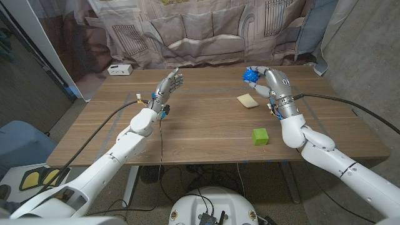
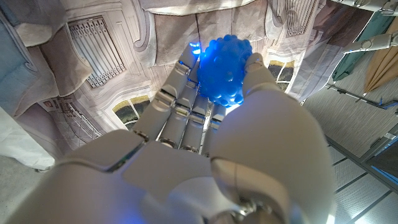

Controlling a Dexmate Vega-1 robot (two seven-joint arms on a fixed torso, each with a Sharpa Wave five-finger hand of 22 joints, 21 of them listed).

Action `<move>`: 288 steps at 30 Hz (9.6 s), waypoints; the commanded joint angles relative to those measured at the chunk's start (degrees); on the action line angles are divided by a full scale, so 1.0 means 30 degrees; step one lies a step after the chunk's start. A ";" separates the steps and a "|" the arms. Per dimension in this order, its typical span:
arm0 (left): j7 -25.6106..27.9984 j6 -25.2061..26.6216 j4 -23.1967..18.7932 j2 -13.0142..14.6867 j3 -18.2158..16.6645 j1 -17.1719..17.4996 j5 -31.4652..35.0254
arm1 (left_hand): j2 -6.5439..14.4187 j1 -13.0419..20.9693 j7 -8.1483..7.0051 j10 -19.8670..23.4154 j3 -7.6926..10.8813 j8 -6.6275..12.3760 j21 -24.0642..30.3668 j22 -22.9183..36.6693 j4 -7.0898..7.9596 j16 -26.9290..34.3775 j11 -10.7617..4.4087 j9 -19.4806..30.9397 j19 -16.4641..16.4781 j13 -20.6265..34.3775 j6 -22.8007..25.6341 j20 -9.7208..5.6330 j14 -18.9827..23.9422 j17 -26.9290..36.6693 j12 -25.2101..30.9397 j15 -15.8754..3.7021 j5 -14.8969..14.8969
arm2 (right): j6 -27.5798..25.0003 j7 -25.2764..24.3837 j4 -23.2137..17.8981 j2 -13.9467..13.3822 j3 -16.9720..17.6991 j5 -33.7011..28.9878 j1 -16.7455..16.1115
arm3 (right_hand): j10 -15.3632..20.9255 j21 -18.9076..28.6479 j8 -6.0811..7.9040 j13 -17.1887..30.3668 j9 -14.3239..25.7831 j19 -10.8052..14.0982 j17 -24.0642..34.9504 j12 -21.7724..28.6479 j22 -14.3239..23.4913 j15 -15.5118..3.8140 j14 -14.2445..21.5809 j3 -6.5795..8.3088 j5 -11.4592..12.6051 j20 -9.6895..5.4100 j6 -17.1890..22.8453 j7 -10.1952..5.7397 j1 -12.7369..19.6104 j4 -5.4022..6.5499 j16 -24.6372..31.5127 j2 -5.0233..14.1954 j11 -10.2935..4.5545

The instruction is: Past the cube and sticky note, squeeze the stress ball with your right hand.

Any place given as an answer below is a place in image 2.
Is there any blue spiky stress ball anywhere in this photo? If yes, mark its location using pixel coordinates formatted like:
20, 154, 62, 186
196, 34, 253, 108

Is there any printed sofa room backdrop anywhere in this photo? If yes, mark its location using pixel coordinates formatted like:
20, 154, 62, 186
0, 0, 374, 170

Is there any tan cloth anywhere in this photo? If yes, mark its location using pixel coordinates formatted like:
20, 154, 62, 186
363, 18, 398, 94

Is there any dark green cloth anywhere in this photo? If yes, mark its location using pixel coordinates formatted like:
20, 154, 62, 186
331, 12, 396, 82

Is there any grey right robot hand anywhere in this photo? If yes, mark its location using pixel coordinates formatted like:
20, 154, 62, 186
6, 42, 337, 224

